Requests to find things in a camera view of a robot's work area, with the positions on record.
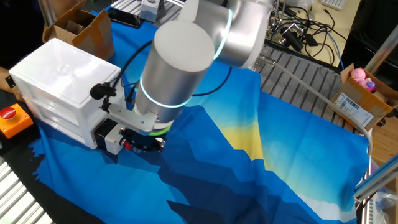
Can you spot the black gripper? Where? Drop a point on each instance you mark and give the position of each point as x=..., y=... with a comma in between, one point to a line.
x=147, y=143

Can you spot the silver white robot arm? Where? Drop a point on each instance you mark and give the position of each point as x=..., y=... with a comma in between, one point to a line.
x=177, y=62

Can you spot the small grey button box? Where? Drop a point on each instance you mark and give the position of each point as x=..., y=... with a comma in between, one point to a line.
x=152, y=11

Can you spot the blue mountain print cloth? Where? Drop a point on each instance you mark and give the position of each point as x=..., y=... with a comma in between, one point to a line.
x=217, y=161

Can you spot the white plastic drawer unit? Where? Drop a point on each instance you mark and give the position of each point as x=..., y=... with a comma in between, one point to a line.
x=62, y=77

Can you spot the taped brown cardboard box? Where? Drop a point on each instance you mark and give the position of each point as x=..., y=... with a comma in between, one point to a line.
x=90, y=34

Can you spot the orange emergency stop box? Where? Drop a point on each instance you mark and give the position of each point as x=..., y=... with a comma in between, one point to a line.
x=14, y=119

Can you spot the black flat device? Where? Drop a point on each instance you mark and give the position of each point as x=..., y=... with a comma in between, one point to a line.
x=122, y=17

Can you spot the light wooden desk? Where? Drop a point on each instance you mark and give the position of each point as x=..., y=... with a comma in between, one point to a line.
x=317, y=18

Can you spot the labelled cardboard box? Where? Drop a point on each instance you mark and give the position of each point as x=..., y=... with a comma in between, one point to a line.
x=357, y=102

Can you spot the pink plastic toy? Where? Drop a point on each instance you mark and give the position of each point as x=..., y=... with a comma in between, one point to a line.
x=358, y=74

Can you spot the purple toy bottle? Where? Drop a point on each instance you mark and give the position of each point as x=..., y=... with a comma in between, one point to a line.
x=369, y=84

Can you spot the white keyboard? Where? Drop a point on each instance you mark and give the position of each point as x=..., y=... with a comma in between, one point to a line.
x=334, y=3

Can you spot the clear plastic bag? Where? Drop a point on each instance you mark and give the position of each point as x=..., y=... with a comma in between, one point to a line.
x=387, y=207

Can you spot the black computer case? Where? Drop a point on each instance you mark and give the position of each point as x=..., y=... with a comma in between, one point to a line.
x=373, y=28

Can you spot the silver wrist mounting bracket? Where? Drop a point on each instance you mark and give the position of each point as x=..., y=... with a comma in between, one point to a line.
x=133, y=118

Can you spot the black metal corner bracket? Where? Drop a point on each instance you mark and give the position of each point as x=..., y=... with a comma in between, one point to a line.
x=10, y=81

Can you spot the silver aluminium frame post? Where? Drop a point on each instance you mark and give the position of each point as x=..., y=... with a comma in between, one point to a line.
x=48, y=12
x=382, y=49

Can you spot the silver aluminium frame rail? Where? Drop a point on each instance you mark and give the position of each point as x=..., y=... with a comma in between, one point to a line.
x=376, y=177

